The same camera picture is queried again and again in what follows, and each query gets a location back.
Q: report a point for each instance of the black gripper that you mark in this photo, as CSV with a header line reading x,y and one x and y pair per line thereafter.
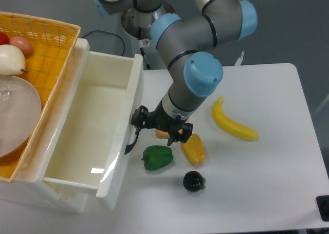
x,y
178,130

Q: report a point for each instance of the black top drawer handle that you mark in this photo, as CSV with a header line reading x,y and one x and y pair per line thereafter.
x,y
130,147

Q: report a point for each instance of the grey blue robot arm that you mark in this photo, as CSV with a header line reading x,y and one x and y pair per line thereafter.
x,y
183,47

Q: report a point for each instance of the white drawer cabinet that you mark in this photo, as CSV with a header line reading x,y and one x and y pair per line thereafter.
x,y
29,186

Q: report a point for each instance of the toy bread croissant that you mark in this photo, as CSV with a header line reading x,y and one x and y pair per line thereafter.
x,y
165,135

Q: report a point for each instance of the green bell pepper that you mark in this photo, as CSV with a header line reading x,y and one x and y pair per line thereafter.
x,y
156,157

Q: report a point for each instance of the yellow bell pepper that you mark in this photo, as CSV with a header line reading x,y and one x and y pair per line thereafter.
x,y
193,150

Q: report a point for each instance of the yellow banana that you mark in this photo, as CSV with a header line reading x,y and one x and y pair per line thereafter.
x,y
230,126

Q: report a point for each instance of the dark purple eggplant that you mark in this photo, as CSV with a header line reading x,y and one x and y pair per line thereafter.
x,y
193,181

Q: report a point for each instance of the yellow woven basket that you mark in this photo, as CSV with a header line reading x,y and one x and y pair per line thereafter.
x,y
52,42

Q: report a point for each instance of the pink plate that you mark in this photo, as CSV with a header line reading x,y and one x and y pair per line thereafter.
x,y
20,112

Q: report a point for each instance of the pink peach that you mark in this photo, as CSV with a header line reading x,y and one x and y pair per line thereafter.
x,y
23,44

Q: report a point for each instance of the white pear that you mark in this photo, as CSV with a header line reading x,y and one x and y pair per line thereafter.
x,y
12,60

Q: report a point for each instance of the black corner device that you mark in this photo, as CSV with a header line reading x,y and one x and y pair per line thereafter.
x,y
323,206

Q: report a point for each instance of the red tomato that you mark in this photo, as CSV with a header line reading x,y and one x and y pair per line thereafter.
x,y
4,39

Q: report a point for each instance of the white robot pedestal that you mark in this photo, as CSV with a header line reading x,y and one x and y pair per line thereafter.
x,y
144,38

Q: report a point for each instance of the metal base bracket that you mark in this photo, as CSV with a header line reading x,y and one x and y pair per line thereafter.
x,y
240,59

